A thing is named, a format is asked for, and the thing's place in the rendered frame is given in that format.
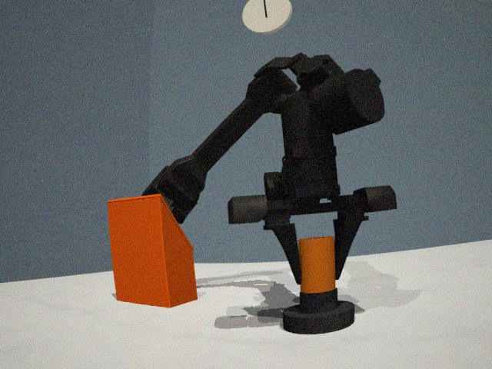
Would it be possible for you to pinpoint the orange knob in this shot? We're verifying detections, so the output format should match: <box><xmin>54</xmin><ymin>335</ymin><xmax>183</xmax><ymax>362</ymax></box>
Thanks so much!
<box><xmin>298</xmin><ymin>236</ymin><xmax>336</xmax><ymax>294</ymax></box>

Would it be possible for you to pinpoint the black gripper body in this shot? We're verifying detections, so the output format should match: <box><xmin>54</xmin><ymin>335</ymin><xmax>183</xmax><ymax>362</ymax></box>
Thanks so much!
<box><xmin>228</xmin><ymin>138</ymin><xmax>397</xmax><ymax>225</ymax></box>

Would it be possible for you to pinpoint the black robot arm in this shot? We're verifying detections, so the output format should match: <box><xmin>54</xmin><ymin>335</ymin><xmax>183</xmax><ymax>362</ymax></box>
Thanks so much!
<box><xmin>142</xmin><ymin>53</ymin><xmax>385</xmax><ymax>224</ymax></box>

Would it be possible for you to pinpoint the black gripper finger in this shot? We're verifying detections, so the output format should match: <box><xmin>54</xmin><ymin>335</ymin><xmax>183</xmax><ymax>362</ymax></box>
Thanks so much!
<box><xmin>264</xmin><ymin>223</ymin><xmax>301</xmax><ymax>284</ymax></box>
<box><xmin>333</xmin><ymin>216</ymin><xmax>369</xmax><ymax>280</ymax></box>

